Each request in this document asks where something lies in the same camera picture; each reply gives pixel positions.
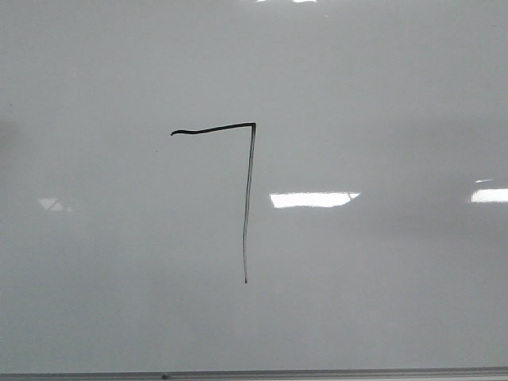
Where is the white whiteboard with aluminium frame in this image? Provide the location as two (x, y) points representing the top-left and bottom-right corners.
(1, 1), (507, 373)

